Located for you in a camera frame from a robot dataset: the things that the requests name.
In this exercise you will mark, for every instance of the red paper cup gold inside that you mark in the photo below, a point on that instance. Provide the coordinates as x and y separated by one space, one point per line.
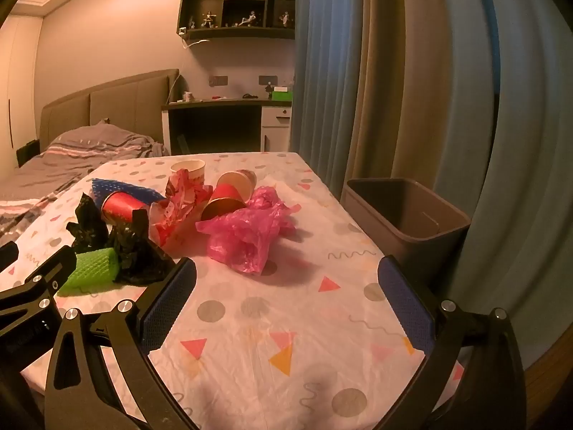
226 195

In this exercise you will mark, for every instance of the white paper cup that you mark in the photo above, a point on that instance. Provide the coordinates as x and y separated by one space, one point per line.
190 171

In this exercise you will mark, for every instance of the red white printed plastic bag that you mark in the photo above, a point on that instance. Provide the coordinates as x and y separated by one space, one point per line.
179 215

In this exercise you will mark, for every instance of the green box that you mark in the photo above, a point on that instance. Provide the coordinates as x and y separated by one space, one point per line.
282 95

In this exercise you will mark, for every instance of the pink fluffy cloth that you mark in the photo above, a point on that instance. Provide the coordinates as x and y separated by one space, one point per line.
241 233

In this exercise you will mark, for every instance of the green foam net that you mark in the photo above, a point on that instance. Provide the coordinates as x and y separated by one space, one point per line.
89 271

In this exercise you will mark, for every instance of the group of small figurines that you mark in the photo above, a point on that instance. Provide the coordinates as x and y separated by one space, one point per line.
246 20

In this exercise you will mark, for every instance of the dark wall shelf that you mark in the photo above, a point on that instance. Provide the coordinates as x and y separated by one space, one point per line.
203 33

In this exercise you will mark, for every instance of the grey wall socket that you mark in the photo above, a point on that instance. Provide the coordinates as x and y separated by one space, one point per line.
267 79
219 81

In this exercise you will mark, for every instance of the blue foam net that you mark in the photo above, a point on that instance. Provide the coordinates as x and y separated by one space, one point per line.
130 190

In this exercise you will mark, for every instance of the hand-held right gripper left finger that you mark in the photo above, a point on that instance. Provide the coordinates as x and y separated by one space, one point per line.
168 304

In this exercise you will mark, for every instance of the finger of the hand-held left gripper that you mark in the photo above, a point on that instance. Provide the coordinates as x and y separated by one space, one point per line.
6 254
51 262

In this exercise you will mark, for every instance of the dark desk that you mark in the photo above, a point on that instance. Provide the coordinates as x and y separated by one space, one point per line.
215 105

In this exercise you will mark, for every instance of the blue and beige curtain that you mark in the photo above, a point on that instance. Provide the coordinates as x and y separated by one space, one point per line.
403 76

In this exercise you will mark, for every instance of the brown padded headboard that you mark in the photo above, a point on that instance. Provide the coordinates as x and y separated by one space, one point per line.
125 103

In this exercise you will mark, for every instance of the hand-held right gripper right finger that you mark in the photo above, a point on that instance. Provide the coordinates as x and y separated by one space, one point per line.
405 304

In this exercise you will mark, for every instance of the grey striped blanket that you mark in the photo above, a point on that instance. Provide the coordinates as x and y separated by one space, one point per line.
67 152

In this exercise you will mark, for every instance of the black plastic bag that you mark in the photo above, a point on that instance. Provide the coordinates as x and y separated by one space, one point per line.
134 251
87 224

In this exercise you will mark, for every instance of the black nightstand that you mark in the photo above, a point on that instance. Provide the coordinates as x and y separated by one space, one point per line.
27 154

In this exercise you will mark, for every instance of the white drawer cabinet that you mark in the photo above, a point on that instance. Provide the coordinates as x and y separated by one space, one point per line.
275 132

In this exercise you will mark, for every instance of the patterned paper cup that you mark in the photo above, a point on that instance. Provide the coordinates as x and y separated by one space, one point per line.
246 181

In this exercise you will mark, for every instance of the patterned tablecloth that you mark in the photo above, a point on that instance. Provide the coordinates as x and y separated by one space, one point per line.
277 304

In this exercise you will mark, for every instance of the grey plastic bin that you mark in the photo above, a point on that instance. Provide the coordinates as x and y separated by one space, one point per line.
416 244

